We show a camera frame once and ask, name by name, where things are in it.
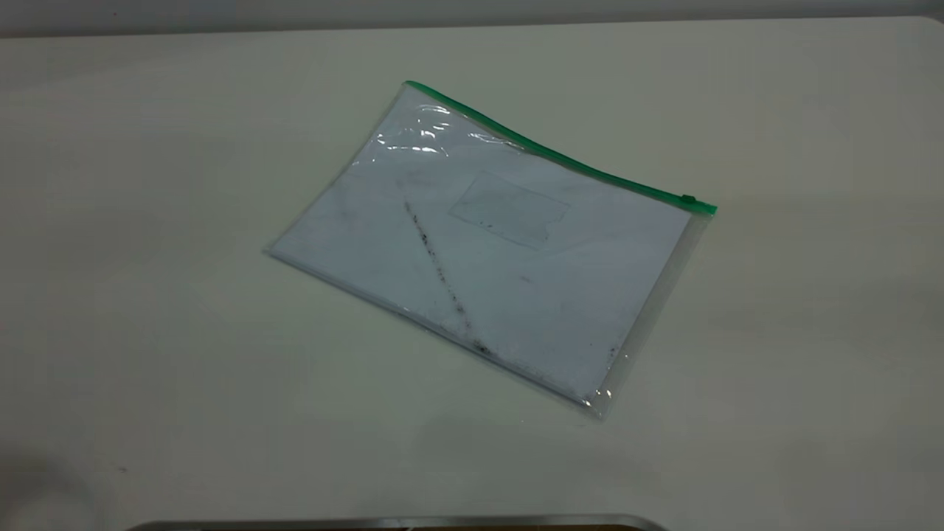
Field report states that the clear plastic zip bag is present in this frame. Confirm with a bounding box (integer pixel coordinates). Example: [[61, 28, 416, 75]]
[[263, 79, 718, 422]]

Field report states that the white paper sheet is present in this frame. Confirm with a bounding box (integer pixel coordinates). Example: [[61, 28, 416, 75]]
[[271, 91, 695, 406]]

